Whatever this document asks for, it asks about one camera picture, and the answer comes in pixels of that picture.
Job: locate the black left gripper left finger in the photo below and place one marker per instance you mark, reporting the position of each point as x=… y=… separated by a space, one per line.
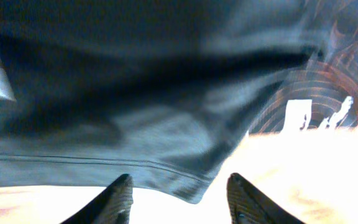
x=111 y=206

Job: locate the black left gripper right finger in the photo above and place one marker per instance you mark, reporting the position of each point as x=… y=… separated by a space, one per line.
x=248 y=205

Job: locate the black printed cycling jersey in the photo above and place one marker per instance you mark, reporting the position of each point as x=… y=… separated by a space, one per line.
x=163 y=90

